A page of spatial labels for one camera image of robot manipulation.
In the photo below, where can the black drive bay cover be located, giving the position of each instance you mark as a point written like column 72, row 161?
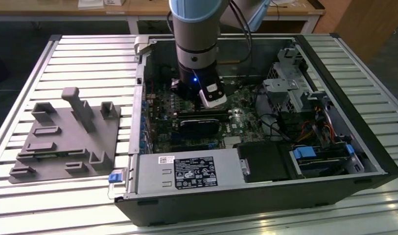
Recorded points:
column 263, row 161

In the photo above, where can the silver finned heatsink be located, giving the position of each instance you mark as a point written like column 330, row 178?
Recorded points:
column 231, row 141

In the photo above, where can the blue case latch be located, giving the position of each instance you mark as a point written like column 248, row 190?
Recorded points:
column 115, row 178

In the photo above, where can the blue disk carrier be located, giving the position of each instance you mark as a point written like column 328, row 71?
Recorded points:
column 304, row 153

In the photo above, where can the green motherboard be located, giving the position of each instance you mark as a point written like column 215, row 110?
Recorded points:
column 240, row 117

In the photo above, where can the black fan graphics card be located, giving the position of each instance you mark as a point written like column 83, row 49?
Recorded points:
column 198, row 127

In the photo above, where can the grey plastic parts rack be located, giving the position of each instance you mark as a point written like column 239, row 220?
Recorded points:
column 64, row 137

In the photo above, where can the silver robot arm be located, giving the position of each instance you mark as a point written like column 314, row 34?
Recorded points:
column 195, row 36

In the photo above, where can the wooden desk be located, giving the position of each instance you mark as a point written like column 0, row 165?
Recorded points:
column 55, row 11

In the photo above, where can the silver power supply unit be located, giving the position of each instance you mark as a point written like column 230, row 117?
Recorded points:
column 152, row 171

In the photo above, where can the grey metal drive cage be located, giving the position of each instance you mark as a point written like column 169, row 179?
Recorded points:
column 283, row 84

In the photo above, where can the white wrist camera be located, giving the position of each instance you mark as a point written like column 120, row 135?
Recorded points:
column 212, row 98

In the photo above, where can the white box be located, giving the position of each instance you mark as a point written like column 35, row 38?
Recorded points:
column 89, row 4

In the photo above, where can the black open PC case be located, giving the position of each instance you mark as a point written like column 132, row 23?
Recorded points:
column 251, row 205

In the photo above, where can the wooden cabinet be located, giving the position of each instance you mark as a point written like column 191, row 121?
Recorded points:
column 364, row 24

